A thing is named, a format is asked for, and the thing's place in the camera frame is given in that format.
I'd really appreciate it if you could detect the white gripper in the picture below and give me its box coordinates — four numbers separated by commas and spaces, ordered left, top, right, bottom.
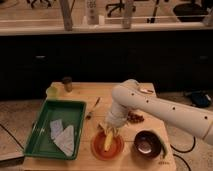
98, 112, 126, 136

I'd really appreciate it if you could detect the yellow banana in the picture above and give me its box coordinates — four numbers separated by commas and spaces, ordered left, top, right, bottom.
104, 131, 113, 151

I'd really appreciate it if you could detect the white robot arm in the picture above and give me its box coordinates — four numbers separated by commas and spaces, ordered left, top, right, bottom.
104, 79, 213, 145

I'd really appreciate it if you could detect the dark brown bowl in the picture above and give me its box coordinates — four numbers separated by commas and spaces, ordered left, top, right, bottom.
134, 130, 162, 158

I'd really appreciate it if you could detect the brown grapes bunch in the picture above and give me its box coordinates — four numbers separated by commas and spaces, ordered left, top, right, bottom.
127, 112, 144, 123

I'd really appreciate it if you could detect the light blue cloth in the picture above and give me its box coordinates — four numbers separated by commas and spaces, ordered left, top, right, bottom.
50, 119, 74, 157

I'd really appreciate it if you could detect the green plastic tray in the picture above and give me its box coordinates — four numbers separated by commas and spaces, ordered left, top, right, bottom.
24, 100, 86, 160

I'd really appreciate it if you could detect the small white red object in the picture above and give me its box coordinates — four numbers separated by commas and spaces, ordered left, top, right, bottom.
140, 88, 154, 94

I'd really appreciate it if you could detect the green chili pepper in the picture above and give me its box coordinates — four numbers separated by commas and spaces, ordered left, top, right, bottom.
157, 135, 168, 159

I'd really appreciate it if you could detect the brown pepper shaker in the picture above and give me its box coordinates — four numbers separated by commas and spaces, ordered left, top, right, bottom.
62, 77, 72, 92

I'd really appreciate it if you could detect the yellow-green cup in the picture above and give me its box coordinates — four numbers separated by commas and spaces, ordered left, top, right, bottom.
46, 86, 58, 99

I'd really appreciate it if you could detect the dark teal bag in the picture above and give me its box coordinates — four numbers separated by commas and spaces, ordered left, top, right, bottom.
186, 91, 212, 108

